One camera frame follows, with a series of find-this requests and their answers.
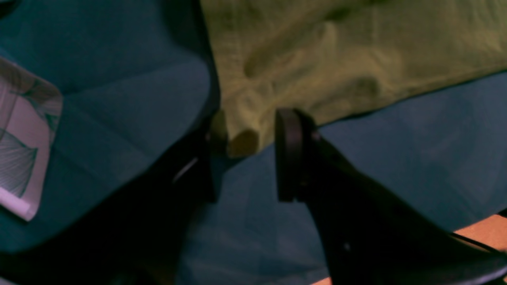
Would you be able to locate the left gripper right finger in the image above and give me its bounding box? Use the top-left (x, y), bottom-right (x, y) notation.
top-left (275, 108), bottom-right (507, 285)

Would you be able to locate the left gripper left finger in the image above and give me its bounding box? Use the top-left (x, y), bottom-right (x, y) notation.
top-left (1, 110), bottom-right (227, 285)

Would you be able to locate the green t-shirt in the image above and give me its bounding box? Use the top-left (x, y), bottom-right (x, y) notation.
top-left (200, 0), bottom-right (507, 158)

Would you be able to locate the blue tablecloth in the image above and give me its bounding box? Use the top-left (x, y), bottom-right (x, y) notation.
top-left (1, 0), bottom-right (506, 285)

